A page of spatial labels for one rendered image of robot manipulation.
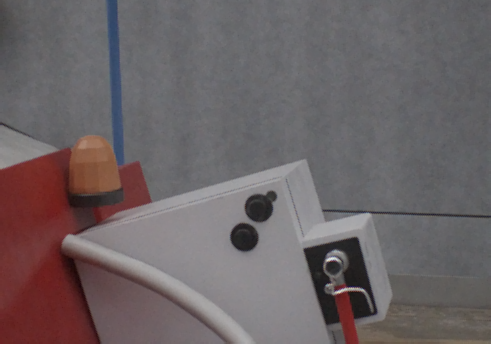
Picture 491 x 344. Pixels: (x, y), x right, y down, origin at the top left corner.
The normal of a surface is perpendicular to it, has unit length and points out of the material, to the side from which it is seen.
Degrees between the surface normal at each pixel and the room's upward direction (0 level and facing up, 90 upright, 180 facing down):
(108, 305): 90
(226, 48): 90
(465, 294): 90
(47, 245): 70
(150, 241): 90
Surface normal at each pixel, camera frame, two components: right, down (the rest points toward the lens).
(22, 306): 0.92, -0.31
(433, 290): -0.21, 0.13
